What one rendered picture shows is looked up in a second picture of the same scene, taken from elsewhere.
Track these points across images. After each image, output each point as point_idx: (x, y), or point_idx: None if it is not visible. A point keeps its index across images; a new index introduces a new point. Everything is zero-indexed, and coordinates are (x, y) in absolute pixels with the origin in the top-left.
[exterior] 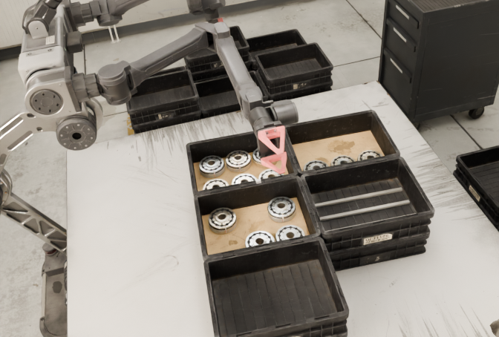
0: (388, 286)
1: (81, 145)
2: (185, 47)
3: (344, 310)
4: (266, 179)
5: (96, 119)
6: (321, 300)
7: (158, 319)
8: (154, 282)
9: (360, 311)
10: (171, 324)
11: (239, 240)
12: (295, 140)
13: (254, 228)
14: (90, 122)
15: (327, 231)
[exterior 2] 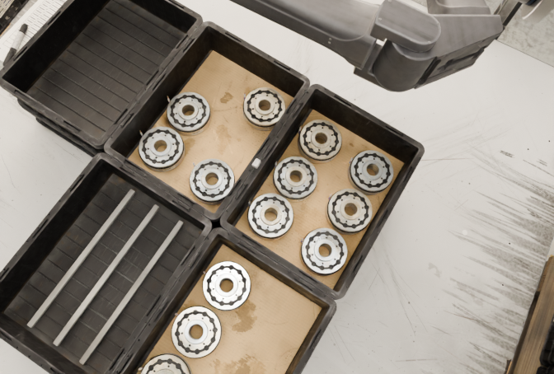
0: None
1: None
2: None
3: (1, 77)
4: (251, 177)
5: None
6: (67, 109)
7: (239, 13)
8: (285, 38)
9: (52, 174)
10: (223, 18)
11: (223, 106)
12: (314, 324)
13: (221, 133)
14: None
15: (97, 159)
